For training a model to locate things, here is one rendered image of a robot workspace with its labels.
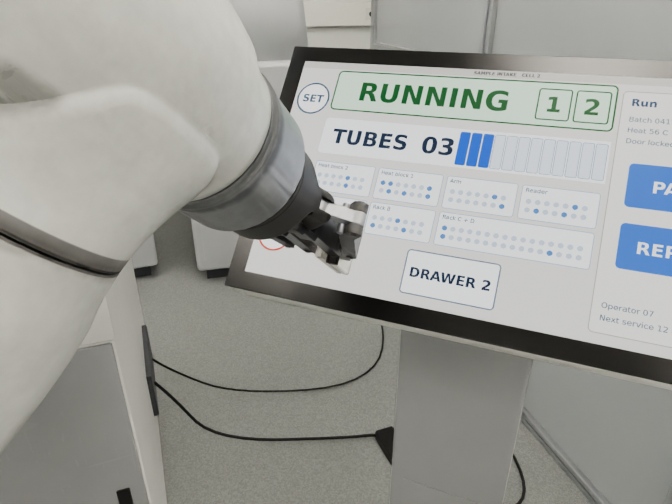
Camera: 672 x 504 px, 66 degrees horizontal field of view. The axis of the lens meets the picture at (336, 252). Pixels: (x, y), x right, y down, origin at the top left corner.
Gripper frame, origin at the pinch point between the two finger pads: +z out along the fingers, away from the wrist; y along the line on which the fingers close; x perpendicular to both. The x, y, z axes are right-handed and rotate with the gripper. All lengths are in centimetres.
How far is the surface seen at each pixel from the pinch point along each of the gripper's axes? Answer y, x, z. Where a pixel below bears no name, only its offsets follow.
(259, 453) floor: 47, 43, 108
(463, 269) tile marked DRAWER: -12.2, -1.3, 3.5
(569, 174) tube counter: -20.2, -12.5, 3.5
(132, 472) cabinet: 38, 37, 33
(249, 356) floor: 75, 18, 138
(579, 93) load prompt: -19.9, -21.4, 3.5
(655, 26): -34, -71, 58
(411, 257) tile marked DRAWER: -6.8, -1.6, 3.5
